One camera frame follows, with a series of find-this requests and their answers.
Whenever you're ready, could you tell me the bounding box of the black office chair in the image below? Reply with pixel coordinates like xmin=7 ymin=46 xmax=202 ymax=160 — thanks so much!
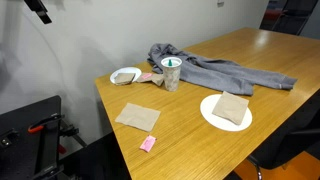
xmin=248 ymin=89 xmax=320 ymax=180

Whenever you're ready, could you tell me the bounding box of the pink packet on napkin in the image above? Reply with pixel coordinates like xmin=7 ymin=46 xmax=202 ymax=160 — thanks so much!
xmin=142 ymin=73 xmax=152 ymax=79

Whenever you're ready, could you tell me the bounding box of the large white plate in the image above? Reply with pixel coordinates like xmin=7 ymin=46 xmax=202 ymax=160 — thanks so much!
xmin=200 ymin=94 xmax=252 ymax=132

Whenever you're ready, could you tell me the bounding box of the pink packet near table edge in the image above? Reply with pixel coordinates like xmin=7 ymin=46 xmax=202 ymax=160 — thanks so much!
xmin=140 ymin=135 xmax=156 ymax=152

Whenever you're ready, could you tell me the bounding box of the grey sweatshirt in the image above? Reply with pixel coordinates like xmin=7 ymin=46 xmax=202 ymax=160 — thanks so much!
xmin=147 ymin=43 xmax=297 ymax=96

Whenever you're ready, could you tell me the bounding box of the brown napkin on small plate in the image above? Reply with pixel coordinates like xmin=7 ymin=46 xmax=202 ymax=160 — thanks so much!
xmin=115 ymin=73 xmax=135 ymax=85

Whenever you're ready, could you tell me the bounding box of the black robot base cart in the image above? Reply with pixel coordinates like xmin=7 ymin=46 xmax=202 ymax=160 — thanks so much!
xmin=0 ymin=95 xmax=88 ymax=180

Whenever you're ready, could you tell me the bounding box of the small white plate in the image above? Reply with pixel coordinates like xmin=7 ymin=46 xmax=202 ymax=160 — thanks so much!
xmin=109 ymin=67 xmax=142 ymax=84

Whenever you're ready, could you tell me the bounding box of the brown napkin on large plate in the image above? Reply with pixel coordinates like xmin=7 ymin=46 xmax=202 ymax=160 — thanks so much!
xmin=212 ymin=91 xmax=249 ymax=125

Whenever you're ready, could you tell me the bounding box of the brown napkin on table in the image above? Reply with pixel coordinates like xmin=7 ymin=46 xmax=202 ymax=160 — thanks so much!
xmin=116 ymin=103 xmax=160 ymax=132

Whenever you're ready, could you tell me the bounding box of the brown napkin under pink packet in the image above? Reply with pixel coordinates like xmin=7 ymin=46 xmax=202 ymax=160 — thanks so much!
xmin=137 ymin=73 xmax=164 ymax=86

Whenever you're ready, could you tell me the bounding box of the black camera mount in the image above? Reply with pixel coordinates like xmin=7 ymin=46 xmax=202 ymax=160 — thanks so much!
xmin=24 ymin=0 xmax=52 ymax=24

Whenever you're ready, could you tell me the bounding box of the orange handled clamp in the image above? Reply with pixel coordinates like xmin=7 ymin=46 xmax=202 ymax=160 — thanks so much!
xmin=28 ymin=114 xmax=64 ymax=134

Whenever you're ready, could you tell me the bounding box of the green marker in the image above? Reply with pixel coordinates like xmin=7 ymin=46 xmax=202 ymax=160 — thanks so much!
xmin=168 ymin=59 xmax=173 ymax=67

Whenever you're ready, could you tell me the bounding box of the patterned paper cup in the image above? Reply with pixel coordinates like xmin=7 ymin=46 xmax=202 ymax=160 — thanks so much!
xmin=161 ymin=57 xmax=182 ymax=92

